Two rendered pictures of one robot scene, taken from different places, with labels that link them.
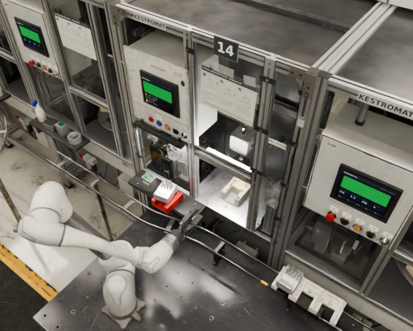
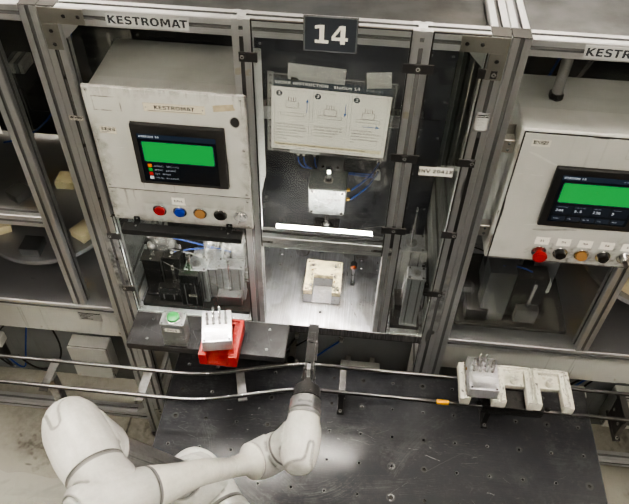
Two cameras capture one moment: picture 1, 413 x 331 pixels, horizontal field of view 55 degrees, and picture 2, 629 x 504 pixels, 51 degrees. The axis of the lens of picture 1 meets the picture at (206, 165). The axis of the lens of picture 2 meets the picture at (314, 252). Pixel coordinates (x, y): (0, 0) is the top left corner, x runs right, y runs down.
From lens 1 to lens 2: 0.76 m
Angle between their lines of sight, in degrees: 22
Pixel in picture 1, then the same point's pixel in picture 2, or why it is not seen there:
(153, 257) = (304, 445)
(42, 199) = (81, 441)
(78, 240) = (185, 481)
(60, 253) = not seen: outside the picture
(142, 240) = (198, 432)
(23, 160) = not seen: outside the picture
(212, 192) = (283, 298)
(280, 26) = not seen: outside the picture
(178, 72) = (225, 104)
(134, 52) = (112, 91)
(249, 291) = (416, 426)
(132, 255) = (250, 461)
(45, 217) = (112, 470)
